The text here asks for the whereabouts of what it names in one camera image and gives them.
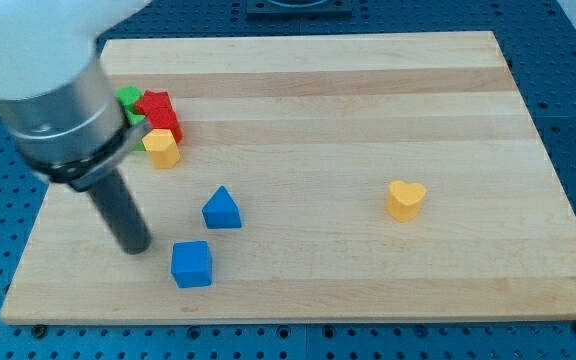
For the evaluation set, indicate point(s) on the blue cube block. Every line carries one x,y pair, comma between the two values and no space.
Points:
191,264

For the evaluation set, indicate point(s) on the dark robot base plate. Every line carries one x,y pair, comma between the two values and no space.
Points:
297,8

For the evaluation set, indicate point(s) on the green round block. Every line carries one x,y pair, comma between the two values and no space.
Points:
128,96

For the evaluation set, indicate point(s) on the yellow heart block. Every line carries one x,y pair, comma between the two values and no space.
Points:
404,200

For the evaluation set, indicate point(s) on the blue triangular block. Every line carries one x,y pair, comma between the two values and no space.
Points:
221,211

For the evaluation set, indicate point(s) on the red lower block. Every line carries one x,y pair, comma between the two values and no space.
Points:
166,118

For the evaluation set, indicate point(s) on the green lower block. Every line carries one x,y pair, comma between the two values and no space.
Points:
135,119

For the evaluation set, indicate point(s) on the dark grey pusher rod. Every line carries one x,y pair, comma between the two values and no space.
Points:
114,202

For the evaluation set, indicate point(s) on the yellow hexagon block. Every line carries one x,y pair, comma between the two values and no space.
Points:
162,148

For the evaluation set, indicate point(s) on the silver cylindrical tool flange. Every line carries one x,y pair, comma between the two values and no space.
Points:
77,134

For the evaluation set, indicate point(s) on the red upper block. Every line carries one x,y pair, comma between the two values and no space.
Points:
151,101

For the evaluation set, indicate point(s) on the red block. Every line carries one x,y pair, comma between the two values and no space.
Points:
166,118
151,101

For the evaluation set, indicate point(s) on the wooden board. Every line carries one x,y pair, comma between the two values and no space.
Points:
306,133

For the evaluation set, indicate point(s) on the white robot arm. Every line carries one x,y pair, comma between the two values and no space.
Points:
46,44

